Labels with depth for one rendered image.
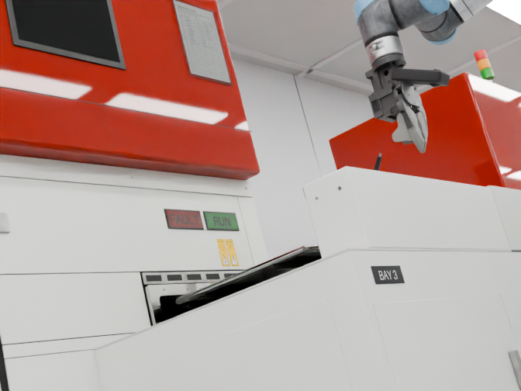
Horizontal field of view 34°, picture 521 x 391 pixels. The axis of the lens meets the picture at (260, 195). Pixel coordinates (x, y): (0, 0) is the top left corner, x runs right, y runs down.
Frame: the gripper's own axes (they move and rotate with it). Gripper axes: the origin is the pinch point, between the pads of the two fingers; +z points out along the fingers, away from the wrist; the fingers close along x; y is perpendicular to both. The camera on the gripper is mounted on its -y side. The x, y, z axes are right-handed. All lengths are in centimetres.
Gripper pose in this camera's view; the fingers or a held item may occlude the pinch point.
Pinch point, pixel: (423, 145)
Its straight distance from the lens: 176.0
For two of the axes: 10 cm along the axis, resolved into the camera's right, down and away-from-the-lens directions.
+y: -7.4, 3.5, 5.7
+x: -6.3, -0.6, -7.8
